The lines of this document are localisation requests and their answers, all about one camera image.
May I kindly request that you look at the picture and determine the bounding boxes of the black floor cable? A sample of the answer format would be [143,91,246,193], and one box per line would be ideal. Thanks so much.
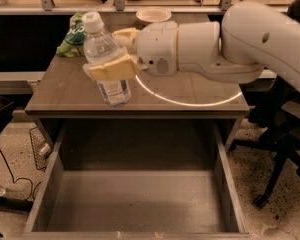
[0,139,42,202]

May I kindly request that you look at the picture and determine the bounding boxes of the green chip bag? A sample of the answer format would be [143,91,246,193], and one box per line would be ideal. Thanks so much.
[56,12,85,58]

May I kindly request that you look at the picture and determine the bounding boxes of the grey open drawer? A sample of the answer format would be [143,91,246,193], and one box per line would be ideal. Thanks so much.
[24,119,248,240]

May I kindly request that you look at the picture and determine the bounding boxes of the black office chair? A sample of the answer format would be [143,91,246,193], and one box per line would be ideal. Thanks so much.
[228,0,300,209]

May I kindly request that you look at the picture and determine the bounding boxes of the clear plastic water bottle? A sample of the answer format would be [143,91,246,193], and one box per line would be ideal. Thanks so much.
[82,11,131,107]

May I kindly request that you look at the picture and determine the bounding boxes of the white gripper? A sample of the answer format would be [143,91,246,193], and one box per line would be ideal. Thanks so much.
[83,21,178,81]

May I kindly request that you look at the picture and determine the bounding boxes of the white ceramic bowl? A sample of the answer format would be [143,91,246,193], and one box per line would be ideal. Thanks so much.
[136,7,172,24]

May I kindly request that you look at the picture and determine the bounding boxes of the black wire mesh basket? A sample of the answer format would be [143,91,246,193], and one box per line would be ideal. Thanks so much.
[29,127,52,171]

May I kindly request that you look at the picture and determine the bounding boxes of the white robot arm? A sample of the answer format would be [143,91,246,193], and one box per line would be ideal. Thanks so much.
[83,1,300,92]

